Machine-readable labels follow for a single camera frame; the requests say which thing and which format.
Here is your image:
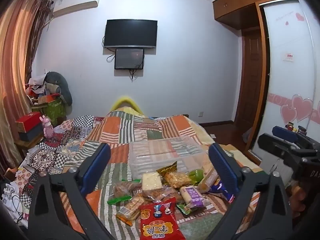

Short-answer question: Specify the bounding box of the person's right hand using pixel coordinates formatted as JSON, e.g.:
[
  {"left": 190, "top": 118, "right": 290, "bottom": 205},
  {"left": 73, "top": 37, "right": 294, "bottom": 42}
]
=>
[{"left": 289, "top": 180, "right": 307, "bottom": 219}]

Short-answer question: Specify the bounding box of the brown wooden door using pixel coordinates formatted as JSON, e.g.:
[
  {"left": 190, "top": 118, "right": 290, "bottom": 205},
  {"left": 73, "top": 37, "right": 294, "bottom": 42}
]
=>
[{"left": 234, "top": 28, "right": 263, "bottom": 125}]

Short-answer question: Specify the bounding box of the pink plush toy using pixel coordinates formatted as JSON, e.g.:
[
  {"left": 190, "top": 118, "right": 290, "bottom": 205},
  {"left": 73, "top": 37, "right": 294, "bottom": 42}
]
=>
[{"left": 39, "top": 115, "right": 54, "bottom": 138}]

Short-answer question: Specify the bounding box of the pile of clutter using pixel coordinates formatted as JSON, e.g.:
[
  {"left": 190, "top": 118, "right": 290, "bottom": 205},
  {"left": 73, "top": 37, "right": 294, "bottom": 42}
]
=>
[{"left": 24, "top": 76, "right": 63, "bottom": 106}]

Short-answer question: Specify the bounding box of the green jelly cup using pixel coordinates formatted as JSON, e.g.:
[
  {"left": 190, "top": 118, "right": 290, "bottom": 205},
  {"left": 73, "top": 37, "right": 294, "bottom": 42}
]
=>
[{"left": 189, "top": 169, "right": 205, "bottom": 184}]

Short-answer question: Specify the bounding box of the yellow green snack packet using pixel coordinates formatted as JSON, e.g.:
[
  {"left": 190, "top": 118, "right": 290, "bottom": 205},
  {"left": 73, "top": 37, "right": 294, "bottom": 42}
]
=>
[{"left": 156, "top": 161, "right": 178, "bottom": 178}]

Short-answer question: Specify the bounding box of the small green snack packet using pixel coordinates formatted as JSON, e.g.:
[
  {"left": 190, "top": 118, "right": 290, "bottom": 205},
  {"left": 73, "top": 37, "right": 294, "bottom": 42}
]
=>
[{"left": 176, "top": 202, "right": 193, "bottom": 215}]

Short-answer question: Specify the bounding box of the green cardboard box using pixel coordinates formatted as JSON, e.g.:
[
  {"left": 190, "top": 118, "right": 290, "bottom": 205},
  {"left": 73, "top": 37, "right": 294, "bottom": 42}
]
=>
[{"left": 37, "top": 97, "right": 66, "bottom": 126}]

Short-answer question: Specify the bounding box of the yellow pillow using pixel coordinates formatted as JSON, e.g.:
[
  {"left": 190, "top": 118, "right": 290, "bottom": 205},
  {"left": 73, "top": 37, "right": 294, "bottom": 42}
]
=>
[{"left": 110, "top": 95, "right": 147, "bottom": 117}]

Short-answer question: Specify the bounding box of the red gift box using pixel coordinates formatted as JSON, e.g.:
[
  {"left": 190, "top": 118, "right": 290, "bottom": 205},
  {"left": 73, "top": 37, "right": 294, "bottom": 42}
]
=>
[{"left": 15, "top": 112, "right": 45, "bottom": 133}]

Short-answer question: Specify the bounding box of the small black monitor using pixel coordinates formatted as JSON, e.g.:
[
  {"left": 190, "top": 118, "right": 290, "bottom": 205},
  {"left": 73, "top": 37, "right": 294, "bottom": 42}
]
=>
[{"left": 114, "top": 48, "right": 145, "bottom": 70}]

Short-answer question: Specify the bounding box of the blue snack packet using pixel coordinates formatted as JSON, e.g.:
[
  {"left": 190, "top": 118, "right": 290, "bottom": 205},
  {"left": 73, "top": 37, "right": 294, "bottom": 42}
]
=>
[{"left": 209, "top": 180, "right": 236, "bottom": 203}]

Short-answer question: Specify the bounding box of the brown pastry packet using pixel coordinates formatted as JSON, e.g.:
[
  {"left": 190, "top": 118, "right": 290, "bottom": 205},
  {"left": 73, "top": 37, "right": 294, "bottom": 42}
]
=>
[{"left": 142, "top": 186, "right": 181, "bottom": 203}]

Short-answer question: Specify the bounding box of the black monitor cable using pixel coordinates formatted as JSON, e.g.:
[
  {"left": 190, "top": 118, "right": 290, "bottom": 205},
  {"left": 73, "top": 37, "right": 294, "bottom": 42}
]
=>
[{"left": 128, "top": 69, "right": 139, "bottom": 83}]

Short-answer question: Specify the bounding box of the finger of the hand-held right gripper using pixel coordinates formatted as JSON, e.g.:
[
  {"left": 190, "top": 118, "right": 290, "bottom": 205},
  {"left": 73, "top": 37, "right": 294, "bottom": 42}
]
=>
[
  {"left": 272, "top": 126, "right": 309, "bottom": 143},
  {"left": 257, "top": 134, "right": 320, "bottom": 180}
]

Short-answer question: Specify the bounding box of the clear toast packet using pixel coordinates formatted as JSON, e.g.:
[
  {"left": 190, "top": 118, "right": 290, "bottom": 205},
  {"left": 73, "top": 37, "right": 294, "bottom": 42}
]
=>
[{"left": 199, "top": 167, "right": 220, "bottom": 193}]

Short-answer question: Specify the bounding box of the sandwich biscuit packet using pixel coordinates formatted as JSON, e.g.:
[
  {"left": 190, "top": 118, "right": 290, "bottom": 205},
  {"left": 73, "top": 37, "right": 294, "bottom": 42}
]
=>
[{"left": 116, "top": 196, "right": 146, "bottom": 227}]

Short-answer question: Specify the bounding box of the grey cushion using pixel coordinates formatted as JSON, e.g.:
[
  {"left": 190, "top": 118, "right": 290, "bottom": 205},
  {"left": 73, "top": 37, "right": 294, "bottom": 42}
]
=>
[{"left": 46, "top": 72, "right": 73, "bottom": 106}]

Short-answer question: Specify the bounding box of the clear rice cracker packet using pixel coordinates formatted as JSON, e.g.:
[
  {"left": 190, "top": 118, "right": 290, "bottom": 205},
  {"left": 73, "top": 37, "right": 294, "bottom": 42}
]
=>
[{"left": 164, "top": 171, "right": 193, "bottom": 189}]

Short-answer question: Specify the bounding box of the white sandwich cake packet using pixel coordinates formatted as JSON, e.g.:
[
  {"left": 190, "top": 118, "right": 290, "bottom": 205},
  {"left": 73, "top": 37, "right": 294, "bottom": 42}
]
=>
[{"left": 141, "top": 172, "right": 163, "bottom": 191}]

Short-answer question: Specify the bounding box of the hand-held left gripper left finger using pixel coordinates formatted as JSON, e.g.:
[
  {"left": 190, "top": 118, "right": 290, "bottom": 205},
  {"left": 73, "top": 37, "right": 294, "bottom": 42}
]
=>
[{"left": 28, "top": 142, "right": 112, "bottom": 240}]

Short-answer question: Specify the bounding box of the wooden overhead cabinet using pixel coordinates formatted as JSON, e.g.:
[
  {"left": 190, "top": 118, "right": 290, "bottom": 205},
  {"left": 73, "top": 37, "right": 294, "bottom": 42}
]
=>
[{"left": 212, "top": 0, "right": 300, "bottom": 31}]

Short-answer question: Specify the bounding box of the red snack packet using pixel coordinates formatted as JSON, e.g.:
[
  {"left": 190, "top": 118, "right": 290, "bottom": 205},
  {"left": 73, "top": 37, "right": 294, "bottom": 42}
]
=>
[{"left": 140, "top": 197, "right": 187, "bottom": 240}]

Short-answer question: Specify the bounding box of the white air conditioner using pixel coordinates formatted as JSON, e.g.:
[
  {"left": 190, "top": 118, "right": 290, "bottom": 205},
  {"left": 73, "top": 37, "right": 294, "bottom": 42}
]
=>
[{"left": 51, "top": 0, "right": 101, "bottom": 18}]

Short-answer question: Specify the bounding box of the clear plastic container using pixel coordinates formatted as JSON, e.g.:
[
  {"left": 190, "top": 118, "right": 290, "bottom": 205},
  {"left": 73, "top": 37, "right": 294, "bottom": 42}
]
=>
[{"left": 129, "top": 136, "right": 213, "bottom": 180}]

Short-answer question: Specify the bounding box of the striped brown curtain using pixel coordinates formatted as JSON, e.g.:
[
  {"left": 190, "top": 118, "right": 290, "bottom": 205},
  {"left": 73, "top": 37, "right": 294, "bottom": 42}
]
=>
[{"left": 0, "top": 0, "right": 53, "bottom": 173}]

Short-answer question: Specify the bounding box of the patchwork quilt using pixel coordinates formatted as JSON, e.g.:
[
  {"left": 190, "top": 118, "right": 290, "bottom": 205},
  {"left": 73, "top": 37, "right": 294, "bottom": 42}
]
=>
[{"left": 15, "top": 111, "right": 265, "bottom": 240}]

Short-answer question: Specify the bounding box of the green label bread packet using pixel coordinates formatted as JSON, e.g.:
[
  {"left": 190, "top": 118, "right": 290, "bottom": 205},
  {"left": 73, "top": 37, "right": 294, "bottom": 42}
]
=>
[{"left": 107, "top": 180, "right": 143, "bottom": 205}]

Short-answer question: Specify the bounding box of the wall-mounted black television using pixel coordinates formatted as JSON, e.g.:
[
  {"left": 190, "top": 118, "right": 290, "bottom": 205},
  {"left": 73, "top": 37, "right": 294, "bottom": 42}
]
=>
[{"left": 104, "top": 19, "right": 158, "bottom": 49}]

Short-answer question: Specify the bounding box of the purple label snack packet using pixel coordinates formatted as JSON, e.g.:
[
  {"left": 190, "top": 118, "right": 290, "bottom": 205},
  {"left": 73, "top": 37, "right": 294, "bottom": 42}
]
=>
[{"left": 179, "top": 185, "right": 206, "bottom": 208}]

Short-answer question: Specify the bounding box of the dark grey box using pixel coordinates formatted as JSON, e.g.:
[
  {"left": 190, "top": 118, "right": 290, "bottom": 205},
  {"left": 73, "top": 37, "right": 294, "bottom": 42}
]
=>
[{"left": 19, "top": 125, "right": 45, "bottom": 142}]

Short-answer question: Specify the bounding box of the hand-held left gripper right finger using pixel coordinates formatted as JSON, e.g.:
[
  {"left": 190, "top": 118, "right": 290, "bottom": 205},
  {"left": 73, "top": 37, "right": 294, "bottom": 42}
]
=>
[{"left": 208, "top": 142, "right": 293, "bottom": 240}]

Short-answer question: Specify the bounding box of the heart print wardrobe door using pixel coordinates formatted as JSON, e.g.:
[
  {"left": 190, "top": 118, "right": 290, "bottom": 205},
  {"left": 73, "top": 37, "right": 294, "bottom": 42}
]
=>
[{"left": 250, "top": 0, "right": 320, "bottom": 167}]

